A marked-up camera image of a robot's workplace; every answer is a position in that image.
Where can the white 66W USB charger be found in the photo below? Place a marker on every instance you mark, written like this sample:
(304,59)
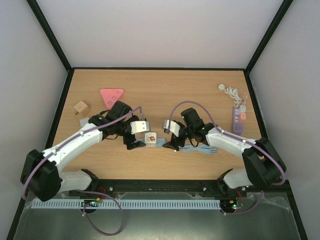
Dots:
(84,121)

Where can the pink triangular power strip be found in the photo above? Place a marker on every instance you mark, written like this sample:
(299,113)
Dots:
(110,96)

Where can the pink plug on purple strip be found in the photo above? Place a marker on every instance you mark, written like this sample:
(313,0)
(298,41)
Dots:
(242,116)

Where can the white plug on purple strip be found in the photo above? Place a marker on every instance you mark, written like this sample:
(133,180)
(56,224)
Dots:
(242,108)

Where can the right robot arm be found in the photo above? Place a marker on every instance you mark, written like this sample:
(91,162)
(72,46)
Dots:
(263,166)

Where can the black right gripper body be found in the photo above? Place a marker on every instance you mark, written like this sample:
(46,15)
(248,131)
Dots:
(178,140)

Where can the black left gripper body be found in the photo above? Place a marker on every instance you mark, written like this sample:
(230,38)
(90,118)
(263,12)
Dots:
(127,141)

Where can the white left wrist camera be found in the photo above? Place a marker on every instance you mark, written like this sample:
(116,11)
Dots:
(140,126)

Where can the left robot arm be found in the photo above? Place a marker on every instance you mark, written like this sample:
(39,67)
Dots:
(43,174)

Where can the light blue power strip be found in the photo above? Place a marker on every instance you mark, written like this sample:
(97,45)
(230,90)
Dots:
(158,144)

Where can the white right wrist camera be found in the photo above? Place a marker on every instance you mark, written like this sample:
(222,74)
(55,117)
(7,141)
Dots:
(171,126)

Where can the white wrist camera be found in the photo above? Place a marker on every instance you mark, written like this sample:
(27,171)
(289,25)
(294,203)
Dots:
(140,126)
(171,126)

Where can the purple power strip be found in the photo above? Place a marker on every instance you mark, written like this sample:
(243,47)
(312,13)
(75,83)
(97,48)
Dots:
(237,127)

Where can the beige dragon cube plug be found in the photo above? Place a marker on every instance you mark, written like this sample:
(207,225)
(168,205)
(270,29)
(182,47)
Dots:
(81,109)

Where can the white cube plug red pattern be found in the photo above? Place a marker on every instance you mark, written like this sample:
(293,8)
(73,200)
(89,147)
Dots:
(150,139)

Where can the light blue cable duct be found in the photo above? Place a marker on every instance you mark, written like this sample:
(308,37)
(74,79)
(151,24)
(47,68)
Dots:
(129,204)

